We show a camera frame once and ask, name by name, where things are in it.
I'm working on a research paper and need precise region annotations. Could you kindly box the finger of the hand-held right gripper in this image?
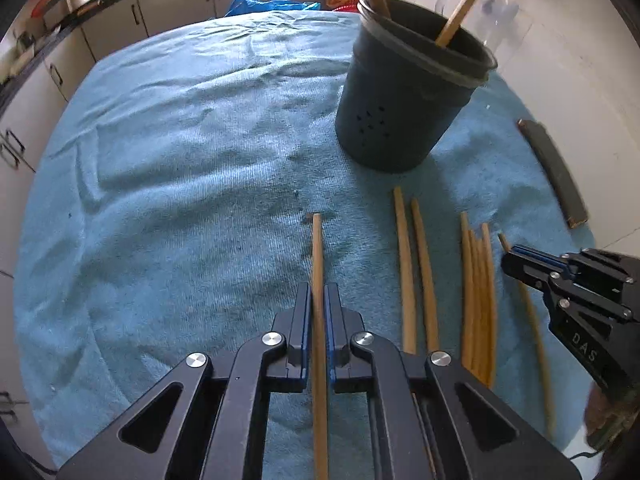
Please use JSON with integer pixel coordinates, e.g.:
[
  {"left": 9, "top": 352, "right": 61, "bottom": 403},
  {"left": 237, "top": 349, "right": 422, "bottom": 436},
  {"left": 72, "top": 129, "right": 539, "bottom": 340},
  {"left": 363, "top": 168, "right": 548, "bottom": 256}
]
[
  {"left": 512, "top": 245, "right": 640, "bottom": 306},
  {"left": 501, "top": 251, "right": 631, "bottom": 321}
]

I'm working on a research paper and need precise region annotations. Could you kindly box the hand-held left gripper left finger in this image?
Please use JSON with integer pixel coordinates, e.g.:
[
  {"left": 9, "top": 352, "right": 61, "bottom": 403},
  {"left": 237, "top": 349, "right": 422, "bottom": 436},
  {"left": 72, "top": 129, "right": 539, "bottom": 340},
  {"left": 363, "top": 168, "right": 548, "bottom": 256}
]
[{"left": 57, "top": 282, "right": 314, "bottom": 480}]

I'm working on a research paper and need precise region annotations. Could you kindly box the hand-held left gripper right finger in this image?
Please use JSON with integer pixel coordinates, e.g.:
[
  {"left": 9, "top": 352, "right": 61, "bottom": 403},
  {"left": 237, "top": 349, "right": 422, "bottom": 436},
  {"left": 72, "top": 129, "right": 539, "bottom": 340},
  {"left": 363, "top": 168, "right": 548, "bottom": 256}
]
[{"left": 324, "top": 283, "right": 582, "bottom": 480}]

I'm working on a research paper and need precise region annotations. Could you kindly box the dark round utensil holder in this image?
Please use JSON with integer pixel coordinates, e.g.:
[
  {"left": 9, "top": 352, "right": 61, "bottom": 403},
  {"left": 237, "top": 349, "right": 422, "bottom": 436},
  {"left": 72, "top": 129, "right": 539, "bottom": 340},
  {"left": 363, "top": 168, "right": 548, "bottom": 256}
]
[{"left": 334, "top": 0, "right": 498, "bottom": 173}]

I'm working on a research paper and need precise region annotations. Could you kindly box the person's right forearm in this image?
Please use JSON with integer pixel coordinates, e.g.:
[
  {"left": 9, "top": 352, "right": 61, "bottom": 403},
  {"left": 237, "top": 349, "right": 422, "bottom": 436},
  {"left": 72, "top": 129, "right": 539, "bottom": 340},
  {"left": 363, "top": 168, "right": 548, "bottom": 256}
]
[{"left": 584, "top": 382, "right": 603, "bottom": 436}]

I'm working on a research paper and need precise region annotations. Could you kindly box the dark flat sharpening block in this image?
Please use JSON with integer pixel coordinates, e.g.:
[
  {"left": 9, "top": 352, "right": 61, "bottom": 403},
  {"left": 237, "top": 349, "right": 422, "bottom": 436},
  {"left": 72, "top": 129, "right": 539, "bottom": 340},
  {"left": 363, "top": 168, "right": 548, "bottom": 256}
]
[{"left": 517, "top": 119, "right": 591, "bottom": 229}]

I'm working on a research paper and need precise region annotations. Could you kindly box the blue towel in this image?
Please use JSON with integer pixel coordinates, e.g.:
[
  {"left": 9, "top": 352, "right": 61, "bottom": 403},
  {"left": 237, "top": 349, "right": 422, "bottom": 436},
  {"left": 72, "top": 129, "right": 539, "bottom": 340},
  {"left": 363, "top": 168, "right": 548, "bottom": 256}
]
[{"left": 14, "top": 7, "right": 596, "bottom": 480}]

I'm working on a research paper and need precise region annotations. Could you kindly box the clear glass pitcher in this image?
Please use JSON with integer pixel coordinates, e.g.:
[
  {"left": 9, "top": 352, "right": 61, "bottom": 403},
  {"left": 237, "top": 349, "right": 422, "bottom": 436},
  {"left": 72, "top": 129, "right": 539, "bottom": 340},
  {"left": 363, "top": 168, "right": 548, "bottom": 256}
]
[{"left": 440, "top": 0, "right": 521, "bottom": 52}]

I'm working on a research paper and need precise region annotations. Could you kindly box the blue plastic bag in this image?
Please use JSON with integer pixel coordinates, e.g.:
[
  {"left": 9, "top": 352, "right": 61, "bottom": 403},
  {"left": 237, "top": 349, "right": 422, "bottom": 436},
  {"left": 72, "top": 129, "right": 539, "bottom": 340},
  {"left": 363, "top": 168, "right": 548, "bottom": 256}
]
[{"left": 223, "top": 0, "right": 321, "bottom": 18}]

